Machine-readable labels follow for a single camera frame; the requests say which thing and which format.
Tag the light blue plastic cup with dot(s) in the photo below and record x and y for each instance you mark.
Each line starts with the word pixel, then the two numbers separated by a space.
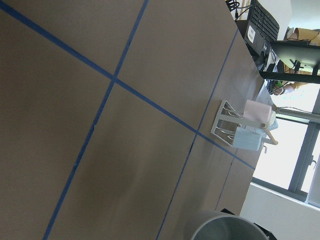
pixel 246 139

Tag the pink plastic cup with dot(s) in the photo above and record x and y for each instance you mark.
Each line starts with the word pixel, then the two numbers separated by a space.
pixel 256 111

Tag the white ikea cup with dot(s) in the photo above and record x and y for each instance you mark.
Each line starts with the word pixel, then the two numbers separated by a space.
pixel 271 118

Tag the grey plastic cup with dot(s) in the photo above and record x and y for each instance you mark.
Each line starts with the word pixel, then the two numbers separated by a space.
pixel 215 225

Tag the black label printer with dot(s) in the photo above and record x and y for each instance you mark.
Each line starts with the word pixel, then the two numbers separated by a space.
pixel 253 39

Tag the black keyboard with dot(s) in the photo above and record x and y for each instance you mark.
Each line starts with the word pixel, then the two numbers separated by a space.
pixel 266 24

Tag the black computer monitor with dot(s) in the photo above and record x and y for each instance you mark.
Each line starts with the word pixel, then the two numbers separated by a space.
pixel 302 57

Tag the white wire cup rack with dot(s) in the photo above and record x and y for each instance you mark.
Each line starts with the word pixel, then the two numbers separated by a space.
pixel 228 119

